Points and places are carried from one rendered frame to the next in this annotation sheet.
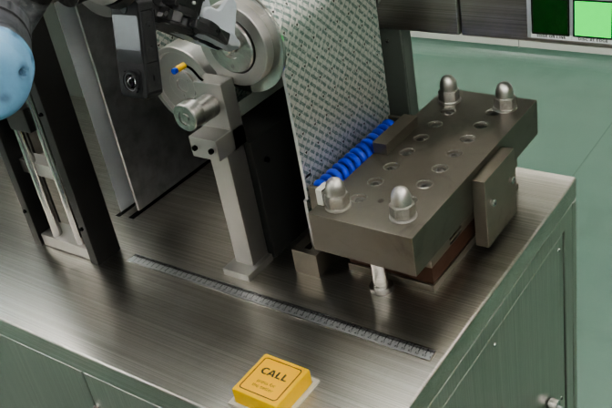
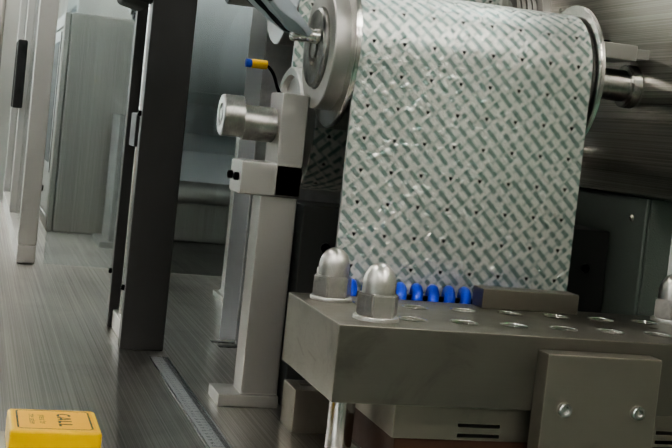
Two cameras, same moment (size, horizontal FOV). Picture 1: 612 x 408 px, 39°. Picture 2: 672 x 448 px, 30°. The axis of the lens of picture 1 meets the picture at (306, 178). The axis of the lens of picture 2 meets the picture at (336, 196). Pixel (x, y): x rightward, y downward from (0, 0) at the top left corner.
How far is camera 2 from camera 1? 0.78 m
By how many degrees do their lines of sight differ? 41
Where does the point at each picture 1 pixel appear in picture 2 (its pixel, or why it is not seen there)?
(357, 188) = not seen: hidden behind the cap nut
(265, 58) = (332, 59)
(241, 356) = not seen: hidden behind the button
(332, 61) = (459, 138)
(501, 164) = (612, 359)
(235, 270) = (217, 387)
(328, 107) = (425, 198)
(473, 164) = (562, 336)
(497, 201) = (583, 423)
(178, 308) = (115, 387)
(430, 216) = (404, 327)
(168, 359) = (26, 399)
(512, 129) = not seen: outside the picture
